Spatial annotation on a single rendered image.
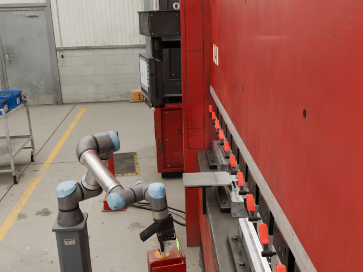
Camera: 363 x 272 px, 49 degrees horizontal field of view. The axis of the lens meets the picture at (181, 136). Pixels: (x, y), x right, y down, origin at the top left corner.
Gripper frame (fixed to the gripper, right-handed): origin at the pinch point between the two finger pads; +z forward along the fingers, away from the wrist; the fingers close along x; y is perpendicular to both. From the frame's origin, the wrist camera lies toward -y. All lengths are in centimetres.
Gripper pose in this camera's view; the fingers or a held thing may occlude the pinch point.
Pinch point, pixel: (162, 255)
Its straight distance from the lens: 192.8
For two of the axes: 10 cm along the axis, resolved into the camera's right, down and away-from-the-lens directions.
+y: 9.7, -1.7, 1.7
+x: -2.1, -2.8, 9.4
